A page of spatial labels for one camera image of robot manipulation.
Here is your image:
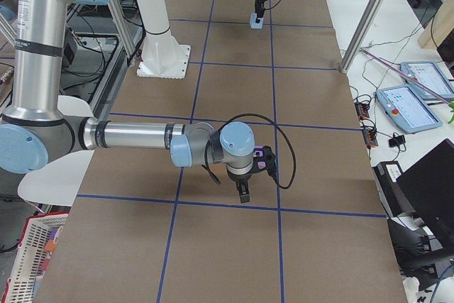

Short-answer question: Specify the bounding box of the light blue block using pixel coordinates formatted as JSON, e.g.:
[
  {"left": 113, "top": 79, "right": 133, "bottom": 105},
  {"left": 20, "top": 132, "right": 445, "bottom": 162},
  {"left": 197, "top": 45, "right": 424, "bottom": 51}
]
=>
[{"left": 250, "top": 13, "right": 264, "bottom": 29}]

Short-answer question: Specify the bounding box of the orange terminal board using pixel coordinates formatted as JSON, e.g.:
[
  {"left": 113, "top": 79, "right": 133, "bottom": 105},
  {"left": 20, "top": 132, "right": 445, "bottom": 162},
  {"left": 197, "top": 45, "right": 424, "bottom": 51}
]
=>
[{"left": 354, "top": 101, "right": 378, "bottom": 149}]

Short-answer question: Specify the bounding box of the near teach pendant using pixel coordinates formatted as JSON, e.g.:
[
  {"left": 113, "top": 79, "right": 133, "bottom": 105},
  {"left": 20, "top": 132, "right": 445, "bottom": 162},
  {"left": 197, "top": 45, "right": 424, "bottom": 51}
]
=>
[{"left": 376, "top": 85, "right": 442, "bottom": 133}]

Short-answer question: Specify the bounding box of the teach pendant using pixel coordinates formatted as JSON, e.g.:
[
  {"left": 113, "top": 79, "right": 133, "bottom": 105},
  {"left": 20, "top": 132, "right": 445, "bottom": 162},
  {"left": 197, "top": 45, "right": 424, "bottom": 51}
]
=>
[
  {"left": 376, "top": 85, "right": 442, "bottom": 133},
  {"left": 400, "top": 61, "right": 453, "bottom": 101}
]

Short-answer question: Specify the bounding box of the far teach pendant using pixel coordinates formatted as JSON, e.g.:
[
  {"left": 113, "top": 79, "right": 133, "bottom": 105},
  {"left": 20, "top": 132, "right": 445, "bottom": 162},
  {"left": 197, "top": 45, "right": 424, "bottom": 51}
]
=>
[{"left": 400, "top": 61, "right": 453, "bottom": 101}]

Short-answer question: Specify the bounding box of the black laptop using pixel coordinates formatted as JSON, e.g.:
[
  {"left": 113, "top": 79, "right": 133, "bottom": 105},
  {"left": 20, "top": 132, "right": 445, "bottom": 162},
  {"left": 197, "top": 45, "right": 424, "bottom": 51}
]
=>
[{"left": 397, "top": 138, "right": 453, "bottom": 247}]

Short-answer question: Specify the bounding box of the reacher grabber stick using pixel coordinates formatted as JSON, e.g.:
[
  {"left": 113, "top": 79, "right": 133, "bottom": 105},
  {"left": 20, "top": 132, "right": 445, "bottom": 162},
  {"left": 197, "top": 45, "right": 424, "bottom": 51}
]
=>
[{"left": 360, "top": 48, "right": 453, "bottom": 113}]

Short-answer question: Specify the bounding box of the white perforated basket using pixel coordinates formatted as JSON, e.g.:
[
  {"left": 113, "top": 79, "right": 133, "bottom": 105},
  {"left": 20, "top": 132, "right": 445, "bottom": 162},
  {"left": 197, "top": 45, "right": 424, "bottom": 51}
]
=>
[{"left": 1, "top": 212, "right": 68, "bottom": 302}]

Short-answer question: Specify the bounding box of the purple wrist camera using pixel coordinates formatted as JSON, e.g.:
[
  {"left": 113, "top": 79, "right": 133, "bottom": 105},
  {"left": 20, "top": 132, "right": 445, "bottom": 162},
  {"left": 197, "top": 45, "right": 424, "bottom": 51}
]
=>
[{"left": 250, "top": 145, "right": 277, "bottom": 180}]

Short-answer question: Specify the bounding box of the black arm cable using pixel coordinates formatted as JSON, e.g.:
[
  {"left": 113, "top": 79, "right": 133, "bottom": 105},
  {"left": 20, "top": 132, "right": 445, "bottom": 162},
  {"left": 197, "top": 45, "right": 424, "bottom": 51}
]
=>
[{"left": 201, "top": 114, "right": 298, "bottom": 189}]

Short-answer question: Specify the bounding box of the aluminium frame post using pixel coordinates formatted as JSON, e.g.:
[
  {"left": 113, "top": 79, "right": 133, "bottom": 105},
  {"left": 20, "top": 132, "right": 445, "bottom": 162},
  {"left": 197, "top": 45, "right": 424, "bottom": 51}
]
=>
[{"left": 340, "top": 0, "right": 384, "bottom": 74}]

